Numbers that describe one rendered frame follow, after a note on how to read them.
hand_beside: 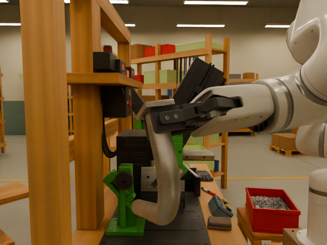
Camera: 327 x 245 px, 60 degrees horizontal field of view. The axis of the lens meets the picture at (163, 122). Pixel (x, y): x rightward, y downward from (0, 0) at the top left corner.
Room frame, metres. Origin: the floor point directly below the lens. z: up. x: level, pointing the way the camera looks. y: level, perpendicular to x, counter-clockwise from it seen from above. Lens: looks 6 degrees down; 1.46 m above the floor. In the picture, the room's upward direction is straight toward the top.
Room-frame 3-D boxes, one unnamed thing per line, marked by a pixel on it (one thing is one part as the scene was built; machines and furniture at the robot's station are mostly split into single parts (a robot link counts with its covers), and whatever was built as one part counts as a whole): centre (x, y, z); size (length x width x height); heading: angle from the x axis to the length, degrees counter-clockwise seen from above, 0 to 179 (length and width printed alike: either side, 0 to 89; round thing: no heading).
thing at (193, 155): (1.59, -0.08, 1.11); 0.39 x 0.16 x 0.03; 89
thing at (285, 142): (7.13, -3.48, 0.37); 1.20 x 0.80 x 0.74; 100
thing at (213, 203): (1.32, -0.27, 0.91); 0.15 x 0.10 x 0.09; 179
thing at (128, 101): (1.41, 0.23, 1.42); 0.17 x 0.12 x 0.15; 179
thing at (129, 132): (1.63, 0.16, 1.07); 0.30 x 0.18 x 0.34; 179
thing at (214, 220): (1.16, -0.24, 0.91); 0.10 x 0.08 x 0.03; 79
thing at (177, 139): (1.44, -0.04, 1.17); 0.13 x 0.12 x 0.20; 179
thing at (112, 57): (1.23, 0.25, 1.59); 0.15 x 0.07 x 0.07; 179
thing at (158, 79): (4.98, -0.02, 1.19); 2.30 x 0.55 x 2.39; 42
